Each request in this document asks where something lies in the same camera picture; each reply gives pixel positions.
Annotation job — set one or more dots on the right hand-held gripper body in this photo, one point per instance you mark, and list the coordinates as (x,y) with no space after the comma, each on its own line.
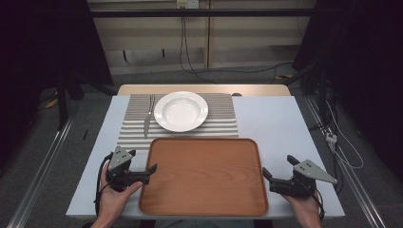
(309,171)

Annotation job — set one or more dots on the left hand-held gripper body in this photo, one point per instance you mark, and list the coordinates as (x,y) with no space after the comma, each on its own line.
(119,157)

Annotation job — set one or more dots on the person's right hand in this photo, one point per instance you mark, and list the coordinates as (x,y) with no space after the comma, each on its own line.
(305,207)

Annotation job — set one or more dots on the person's left hand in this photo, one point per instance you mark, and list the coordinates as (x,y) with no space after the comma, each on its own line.
(114,202)

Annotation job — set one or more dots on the silver fork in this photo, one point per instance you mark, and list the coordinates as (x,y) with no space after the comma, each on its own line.
(146,125)
(152,103)

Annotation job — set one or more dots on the white power strip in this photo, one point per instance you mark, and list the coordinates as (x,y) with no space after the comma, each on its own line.
(331,137)

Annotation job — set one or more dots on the brown wooden tray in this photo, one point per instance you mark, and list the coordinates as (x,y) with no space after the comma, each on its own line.
(204,177)

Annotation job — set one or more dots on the white deep plate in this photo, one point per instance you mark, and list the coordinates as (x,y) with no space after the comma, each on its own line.
(181,111)

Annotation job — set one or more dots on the striped grey placemat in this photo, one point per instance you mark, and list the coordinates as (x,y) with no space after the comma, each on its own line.
(221,125)

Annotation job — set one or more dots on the black metal stand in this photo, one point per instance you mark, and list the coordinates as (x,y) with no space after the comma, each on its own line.
(61,98)

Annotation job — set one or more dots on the small dark round object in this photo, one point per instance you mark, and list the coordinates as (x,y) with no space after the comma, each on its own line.
(236,94)

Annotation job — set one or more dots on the metal floor rail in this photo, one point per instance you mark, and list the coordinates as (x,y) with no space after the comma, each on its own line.
(351,177)
(41,171)

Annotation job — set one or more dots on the white wall socket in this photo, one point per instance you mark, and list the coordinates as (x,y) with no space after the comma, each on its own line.
(187,3)

